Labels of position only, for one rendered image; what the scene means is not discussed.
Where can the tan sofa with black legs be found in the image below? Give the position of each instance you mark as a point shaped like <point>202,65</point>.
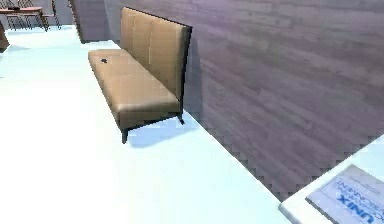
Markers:
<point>140,83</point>

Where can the small black object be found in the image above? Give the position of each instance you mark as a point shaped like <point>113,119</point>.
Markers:
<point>104,60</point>

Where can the white table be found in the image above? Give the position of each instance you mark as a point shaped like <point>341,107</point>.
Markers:
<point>366,156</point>

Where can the grey and blue book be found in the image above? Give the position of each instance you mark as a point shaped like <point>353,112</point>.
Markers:
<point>353,196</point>

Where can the red-brown table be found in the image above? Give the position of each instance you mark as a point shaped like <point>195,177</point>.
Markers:
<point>23,11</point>

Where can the brown furniture corner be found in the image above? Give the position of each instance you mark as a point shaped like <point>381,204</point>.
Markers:
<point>2,41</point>

